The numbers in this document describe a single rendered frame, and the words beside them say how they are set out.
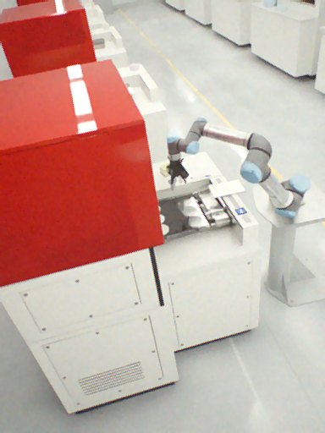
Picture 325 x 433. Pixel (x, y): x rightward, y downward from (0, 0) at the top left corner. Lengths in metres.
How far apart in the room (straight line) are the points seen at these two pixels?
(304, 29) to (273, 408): 5.38
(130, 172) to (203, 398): 1.63
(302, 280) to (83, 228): 2.06
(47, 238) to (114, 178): 0.37
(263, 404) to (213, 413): 0.30
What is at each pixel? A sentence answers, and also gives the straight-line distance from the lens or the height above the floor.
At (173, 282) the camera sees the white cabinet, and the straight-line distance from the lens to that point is 2.16.
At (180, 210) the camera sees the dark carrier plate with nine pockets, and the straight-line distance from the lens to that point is 2.39.
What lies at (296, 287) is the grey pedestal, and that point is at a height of 0.01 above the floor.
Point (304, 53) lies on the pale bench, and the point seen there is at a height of 0.41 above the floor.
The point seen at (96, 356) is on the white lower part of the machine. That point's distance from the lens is 2.18.
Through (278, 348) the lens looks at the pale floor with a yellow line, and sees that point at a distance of 2.80.
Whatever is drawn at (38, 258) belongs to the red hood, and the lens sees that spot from 1.64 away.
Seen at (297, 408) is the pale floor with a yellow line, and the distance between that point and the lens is 2.63.
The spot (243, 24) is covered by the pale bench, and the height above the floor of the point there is 0.46.
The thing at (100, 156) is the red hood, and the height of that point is 1.72.
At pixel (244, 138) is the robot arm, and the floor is 1.39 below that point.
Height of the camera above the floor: 2.35
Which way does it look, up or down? 39 degrees down
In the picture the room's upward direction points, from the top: 9 degrees counter-clockwise
